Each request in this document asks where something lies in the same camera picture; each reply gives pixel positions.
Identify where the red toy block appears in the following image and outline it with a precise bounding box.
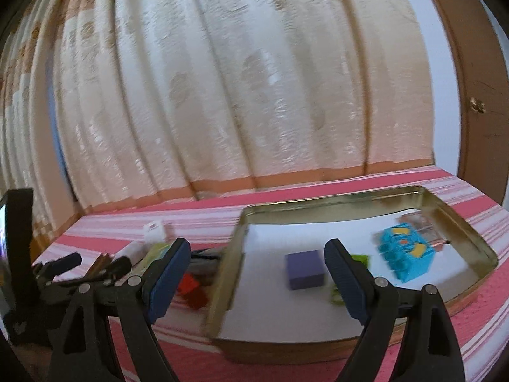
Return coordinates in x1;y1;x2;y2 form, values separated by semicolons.
175;272;209;309

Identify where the rose clear compact case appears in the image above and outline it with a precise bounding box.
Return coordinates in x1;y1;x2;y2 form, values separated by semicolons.
400;213;446;251

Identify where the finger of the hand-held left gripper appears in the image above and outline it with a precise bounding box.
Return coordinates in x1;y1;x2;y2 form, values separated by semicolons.
85;255;133;287
34;252;83;283

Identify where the brown wooden door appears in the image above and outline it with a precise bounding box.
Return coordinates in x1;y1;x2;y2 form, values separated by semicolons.
415;0;509;208

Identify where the gold metal tin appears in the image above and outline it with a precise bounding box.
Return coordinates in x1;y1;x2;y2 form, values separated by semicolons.
207;185;499;364

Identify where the green toy block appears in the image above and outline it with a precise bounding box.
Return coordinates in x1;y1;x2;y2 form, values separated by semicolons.
332;255;370;305

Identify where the white tube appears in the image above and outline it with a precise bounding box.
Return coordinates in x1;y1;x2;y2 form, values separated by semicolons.
113;241;146;265

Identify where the blue toy block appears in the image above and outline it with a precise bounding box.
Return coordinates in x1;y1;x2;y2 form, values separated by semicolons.
378;225;434;283

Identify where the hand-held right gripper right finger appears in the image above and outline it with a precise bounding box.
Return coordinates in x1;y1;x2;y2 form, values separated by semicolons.
324;239;466;382

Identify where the cream floral curtain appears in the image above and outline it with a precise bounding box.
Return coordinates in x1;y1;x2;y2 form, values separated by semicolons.
0;0;436;247

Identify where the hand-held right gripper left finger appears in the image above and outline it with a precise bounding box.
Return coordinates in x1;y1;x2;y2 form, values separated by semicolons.
48;238;192;382

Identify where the small white box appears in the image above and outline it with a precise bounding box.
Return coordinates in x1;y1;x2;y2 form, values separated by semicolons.
143;220;171;244

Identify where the green printed packet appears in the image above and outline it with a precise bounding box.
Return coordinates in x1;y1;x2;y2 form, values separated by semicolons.
137;244;171;276

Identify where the white paper liner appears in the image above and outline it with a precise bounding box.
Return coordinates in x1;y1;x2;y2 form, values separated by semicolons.
220;207;478;345

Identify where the purple box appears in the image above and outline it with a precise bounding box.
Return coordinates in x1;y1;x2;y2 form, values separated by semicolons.
286;250;326;290

